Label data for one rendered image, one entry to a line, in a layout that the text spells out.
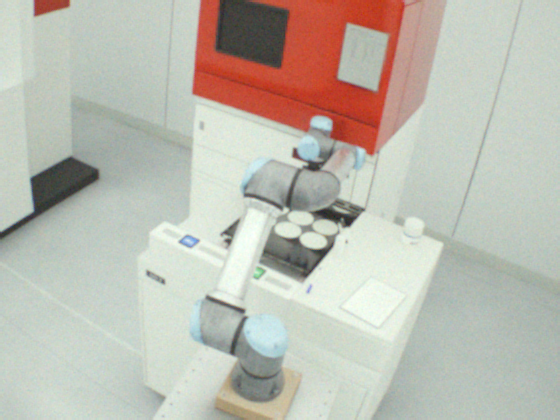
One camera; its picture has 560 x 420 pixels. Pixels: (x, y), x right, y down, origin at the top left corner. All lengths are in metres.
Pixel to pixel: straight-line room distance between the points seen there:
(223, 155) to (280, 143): 0.30
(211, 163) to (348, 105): 0.75
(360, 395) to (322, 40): 1.22
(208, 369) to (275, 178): 0.61
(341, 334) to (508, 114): 2.12
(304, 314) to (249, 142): 0.87
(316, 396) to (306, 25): 1.25
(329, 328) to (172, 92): 3.09
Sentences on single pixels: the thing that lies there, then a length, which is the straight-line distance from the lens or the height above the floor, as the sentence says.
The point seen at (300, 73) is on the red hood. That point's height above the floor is 1.45.
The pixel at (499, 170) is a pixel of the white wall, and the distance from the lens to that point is 3.67.
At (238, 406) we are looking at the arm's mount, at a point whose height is 0.87.
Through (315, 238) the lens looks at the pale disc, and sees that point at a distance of 2.17.
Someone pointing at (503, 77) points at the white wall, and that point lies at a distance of 3.48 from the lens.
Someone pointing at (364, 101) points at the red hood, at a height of 1.42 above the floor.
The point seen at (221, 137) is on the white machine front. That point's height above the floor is 1.05.
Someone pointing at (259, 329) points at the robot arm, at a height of 1.10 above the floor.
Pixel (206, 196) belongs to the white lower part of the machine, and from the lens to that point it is 2.63.
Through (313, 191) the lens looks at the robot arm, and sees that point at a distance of 1.52.
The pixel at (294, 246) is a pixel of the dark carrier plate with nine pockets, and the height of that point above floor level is 0.90.
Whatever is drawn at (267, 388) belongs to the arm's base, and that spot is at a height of 0.93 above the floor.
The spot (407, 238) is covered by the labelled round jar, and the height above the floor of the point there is 1.01.
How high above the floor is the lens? 2.14
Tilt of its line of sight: 33 degrees down
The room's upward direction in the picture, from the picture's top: 9 degrees clockwise
